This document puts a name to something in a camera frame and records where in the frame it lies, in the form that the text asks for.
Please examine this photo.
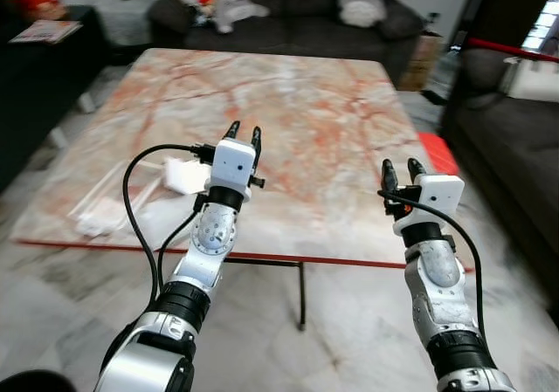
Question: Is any red plastic stool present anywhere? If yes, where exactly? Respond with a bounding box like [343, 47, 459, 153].
[418, 132, 461, 176]

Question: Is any dark grey fabric sofa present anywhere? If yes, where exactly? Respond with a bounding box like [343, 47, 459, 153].
[147, 0, 426, 83]

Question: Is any short black left arm cable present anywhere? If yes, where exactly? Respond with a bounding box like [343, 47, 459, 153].
[155, 202, 204, 304]

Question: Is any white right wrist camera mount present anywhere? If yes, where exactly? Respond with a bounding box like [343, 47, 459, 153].
[411, 175, 465, 223]

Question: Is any marble pattern folding table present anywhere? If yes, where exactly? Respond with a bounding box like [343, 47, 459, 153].
[9, 47, 477, 332]

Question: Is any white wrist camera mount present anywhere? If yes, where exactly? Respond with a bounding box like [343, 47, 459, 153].
[210, 139, 257, 192]
[411, 175, 465, 223]

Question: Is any grey lying Totoro plush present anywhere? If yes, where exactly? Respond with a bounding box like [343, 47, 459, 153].
[210, 0, 270, 35]

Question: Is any colourful magazine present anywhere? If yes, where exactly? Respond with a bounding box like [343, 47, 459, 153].
[9, 20, 84, 45]

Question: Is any long black left arm cable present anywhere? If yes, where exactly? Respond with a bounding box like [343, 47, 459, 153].
[121, 143, 217, 310]

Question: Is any red bar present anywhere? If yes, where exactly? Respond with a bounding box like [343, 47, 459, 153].
[466, 37, 559, 64]

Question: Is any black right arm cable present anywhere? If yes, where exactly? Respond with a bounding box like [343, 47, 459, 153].
[378, 189, 488, 345]

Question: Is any dark grey side sofa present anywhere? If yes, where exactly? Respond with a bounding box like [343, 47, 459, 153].
[441, 47, 559, 323]

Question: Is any white folded napkin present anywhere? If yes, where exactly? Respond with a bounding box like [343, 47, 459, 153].
[163, 159, 212, 196]

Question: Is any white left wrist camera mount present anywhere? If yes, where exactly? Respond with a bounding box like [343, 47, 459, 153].
[210, 139, 257, 192]

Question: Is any white flat tissue packet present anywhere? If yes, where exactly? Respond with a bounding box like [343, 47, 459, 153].
[74, 204, 132, 236]

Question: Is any grey upright Totoro plush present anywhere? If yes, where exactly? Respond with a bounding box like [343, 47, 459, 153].
[338, 0, 388, 28]

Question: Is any brown cardboard box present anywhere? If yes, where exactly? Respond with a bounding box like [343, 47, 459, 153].
[402, 34, 446, 92]

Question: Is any black low TV cabinet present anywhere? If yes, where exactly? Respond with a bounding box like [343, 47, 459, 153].
[0, 6, 110, 192]

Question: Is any window with grille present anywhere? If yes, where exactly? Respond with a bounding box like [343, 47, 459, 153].
[521, 0, 559, 52]

